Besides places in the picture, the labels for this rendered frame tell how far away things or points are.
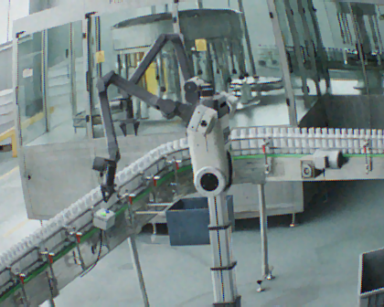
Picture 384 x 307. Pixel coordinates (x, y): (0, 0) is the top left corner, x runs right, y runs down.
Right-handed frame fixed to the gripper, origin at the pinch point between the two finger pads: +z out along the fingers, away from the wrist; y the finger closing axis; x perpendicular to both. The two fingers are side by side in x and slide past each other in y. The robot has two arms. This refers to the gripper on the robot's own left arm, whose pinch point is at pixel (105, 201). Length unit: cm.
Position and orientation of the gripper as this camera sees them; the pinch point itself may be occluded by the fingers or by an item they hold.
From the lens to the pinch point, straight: 528.3
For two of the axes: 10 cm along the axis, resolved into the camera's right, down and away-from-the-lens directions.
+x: 9.4, 2.6, -2.1
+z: -2.1, 9.4, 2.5
